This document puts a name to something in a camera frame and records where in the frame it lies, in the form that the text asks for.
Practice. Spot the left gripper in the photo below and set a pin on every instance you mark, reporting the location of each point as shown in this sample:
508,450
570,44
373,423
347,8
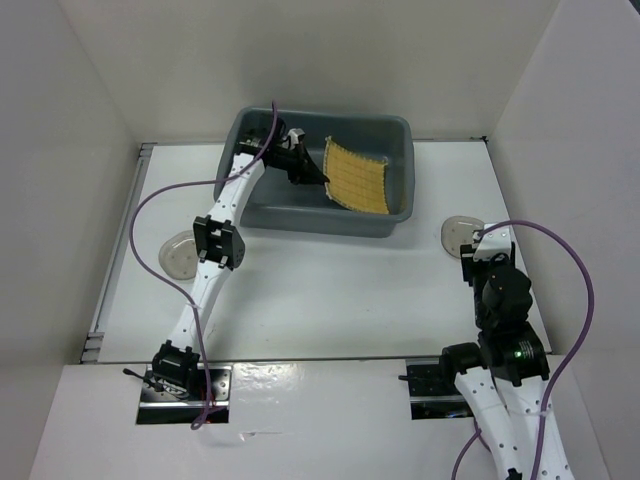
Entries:
311,173

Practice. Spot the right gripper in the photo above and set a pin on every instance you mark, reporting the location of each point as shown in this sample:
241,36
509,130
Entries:
468,261

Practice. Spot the bamboo mat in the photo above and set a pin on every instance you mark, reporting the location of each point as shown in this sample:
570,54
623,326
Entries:
355,182

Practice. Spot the clear plate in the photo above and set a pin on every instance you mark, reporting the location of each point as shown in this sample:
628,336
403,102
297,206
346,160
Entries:
458,230
178,257

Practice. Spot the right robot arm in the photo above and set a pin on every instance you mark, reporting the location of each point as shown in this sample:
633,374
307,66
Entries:
503,375

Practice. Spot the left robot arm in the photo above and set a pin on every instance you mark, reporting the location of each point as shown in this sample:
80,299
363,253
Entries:
220,249

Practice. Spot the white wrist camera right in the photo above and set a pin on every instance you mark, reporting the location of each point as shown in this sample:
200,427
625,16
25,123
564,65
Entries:
497,242

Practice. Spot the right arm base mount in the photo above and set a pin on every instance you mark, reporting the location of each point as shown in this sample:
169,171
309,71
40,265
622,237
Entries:
431,396

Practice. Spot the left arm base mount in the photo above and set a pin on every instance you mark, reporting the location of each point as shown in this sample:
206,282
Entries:
162,404

